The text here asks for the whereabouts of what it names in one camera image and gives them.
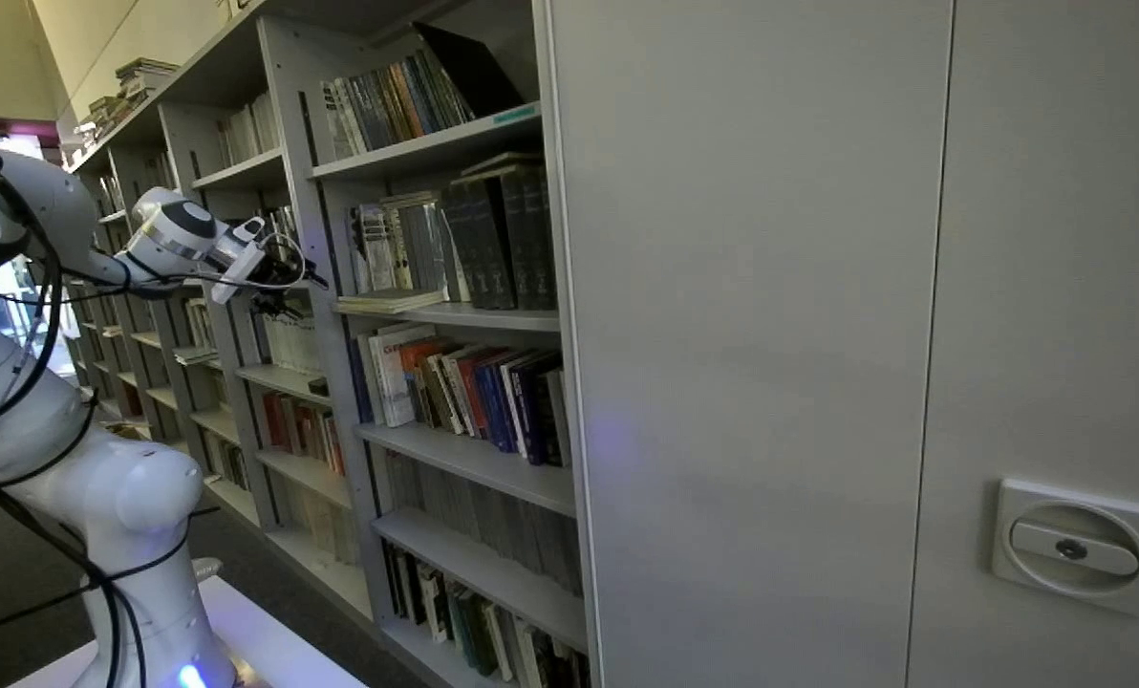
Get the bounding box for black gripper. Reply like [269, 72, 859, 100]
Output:
[243, 213, 333, 291]

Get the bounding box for light grey book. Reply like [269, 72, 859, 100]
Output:
[317, 78, 355, 164]

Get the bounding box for white genetics book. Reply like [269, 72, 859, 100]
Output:
[368, 325, 421, 434]

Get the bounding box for dark grey hardcover book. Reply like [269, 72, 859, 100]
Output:
[471, 171, 508, 309]
[447, 178, 484, 309]
[494, 169, 532, 314]

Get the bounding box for dark red book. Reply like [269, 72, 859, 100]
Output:
[289, 397, 326, 466]
[268, 395, 301, 460]

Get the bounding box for dark grey patterned book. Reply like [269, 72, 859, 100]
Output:
[338, 65, 397, 152]

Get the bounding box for orange and blue book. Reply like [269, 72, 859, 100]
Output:
[402, 336, 438, 434]

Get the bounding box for brown striped book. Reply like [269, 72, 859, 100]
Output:
[377, 55, 426, 143]

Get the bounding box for thin cream book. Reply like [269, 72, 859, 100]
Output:
[447, 150, 542, 171]
[444, 161, 546, 189]

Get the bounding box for orange red book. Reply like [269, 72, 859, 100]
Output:
[453, 344, 489, 440]

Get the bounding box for blue striped book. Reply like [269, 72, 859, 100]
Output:
[407, 48, 478, 130]

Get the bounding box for grey stacked books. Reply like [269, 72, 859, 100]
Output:
[519, 164, 561, 314]

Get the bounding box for bright blue book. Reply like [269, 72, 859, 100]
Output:
[481, 356, 522, 457]

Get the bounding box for white slim book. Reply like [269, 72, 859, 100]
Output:
[503, 356, 540, 462]

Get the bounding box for black paperback book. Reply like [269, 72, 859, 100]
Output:
[522, 361, 569, 472]

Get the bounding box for white paperback book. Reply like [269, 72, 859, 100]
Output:
[413, 559, 453, 646]
[478, 598, 519, 688]

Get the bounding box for teal book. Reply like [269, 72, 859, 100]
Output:
[447, 585, 501, 681]

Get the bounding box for white series volume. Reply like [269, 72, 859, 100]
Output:
[258, 309, 292, 376]
[280, 314, 314, 378]

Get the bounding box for light grey binder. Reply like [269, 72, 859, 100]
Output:
[217, 102, 258, 169]
[243, 90, 287, 161]

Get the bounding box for grey storage box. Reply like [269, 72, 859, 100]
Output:
[108, 55, 188, 106]

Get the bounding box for grey metal cabinet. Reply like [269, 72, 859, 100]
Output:
[532, 0, 1139, 688]

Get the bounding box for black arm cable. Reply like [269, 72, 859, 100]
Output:
[0, 138, 208, 688]

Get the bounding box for bright window with frame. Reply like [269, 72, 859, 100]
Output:
[0, 245, 55, 376]

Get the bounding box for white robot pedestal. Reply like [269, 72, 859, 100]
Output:
[7, 569, 370, 688]

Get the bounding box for white cabinet lock handle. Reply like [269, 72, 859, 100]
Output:
[987, 476, 1139, 624]

